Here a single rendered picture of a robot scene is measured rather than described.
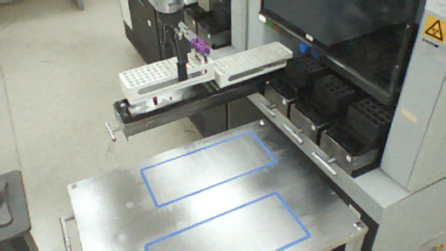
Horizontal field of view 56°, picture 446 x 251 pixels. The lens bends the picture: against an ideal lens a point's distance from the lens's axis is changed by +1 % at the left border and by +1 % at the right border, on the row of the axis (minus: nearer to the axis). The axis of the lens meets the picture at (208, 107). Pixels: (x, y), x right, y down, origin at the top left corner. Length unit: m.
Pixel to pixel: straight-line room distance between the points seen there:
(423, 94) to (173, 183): 0.64
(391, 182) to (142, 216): 0.68
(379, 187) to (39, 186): 1.74
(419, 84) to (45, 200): 1.83
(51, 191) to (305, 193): 1.58
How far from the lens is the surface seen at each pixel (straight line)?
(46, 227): 2.21
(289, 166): 1.13
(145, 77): 1.32
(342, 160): 1.25
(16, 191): 1.39
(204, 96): 1.40
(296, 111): 1.35
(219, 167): 1.12
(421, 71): 1.08
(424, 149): 1.16
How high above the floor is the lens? 1.62
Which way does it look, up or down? 37 degrees down
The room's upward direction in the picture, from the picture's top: 3 degrees counter-clockwise
